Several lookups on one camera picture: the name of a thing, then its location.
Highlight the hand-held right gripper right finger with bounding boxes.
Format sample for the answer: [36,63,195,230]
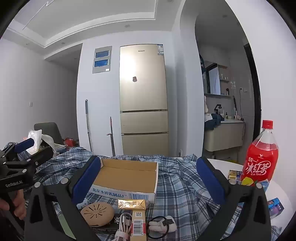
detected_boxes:
[196,156,272,241]

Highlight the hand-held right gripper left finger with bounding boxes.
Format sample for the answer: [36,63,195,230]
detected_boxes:
[24,155,102,241]

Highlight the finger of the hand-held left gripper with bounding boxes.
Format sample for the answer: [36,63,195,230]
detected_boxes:
[0,138,35,160]
[5,146,54,177]

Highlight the beige round vented pad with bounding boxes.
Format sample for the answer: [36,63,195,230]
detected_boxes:
[80,202,115,227]

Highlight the cardboard box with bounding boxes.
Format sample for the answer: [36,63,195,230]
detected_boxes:
[89,158,159,204]

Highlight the yellow cigarette carton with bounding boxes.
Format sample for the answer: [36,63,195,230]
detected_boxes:
[117,199,148,210]

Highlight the white plush toy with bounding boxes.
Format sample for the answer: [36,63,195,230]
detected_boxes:
[148,215,177,238]

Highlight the cream red cigarette carton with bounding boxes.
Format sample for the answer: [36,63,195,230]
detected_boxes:
[129,210,148,241]

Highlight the person's left hand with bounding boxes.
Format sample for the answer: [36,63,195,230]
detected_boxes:
[0,191,28,220]

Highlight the crumpled white plastic bag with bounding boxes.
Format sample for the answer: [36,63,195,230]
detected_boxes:
[27,129,63,158]

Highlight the small yellow blue box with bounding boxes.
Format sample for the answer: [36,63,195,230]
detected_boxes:
[228,170,244,185]

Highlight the grey chair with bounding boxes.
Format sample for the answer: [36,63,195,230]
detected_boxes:
[34,122,64,146]

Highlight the blue plaid cloth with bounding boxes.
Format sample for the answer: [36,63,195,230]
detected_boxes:
[17,148,282,241]

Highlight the beige bathroom vanity cabinet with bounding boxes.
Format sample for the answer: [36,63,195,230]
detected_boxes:
[203,120,245,152]

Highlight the red iced tea bottle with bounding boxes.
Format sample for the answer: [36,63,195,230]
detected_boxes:
[240,120,279,186]

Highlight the light blue small box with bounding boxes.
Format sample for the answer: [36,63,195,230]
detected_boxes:
[255,181,270,192]

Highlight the black flat box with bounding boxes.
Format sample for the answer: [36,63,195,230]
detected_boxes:
[91,209,130,233]

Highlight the blue clothing on vanity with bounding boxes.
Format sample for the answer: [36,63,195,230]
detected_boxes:
[205,113,225,130]

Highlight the blue printed small box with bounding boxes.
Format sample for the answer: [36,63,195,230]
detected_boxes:
[267,197,284,219]

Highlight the gold refrigerator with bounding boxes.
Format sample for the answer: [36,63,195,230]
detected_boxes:
[120,44,169,156]

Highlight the bathroom mirror cabinet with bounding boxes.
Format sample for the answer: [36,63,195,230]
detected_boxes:
[205,62,221,95]

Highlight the black framed glass door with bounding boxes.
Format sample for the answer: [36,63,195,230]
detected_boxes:
[243,44,262,139]

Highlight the dark broom handle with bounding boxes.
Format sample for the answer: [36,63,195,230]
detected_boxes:
[107,116,116,157]

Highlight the grey mop handle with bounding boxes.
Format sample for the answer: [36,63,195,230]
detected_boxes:
[85,99,93,152]

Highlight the white cable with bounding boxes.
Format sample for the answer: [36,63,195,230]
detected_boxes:
[114,212,133,241]

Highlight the black hair tie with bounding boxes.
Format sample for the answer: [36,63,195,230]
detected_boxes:
[147,215,172,240]

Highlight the grey wall electric panel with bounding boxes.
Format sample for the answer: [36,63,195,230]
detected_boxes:
[92,46,112,74]

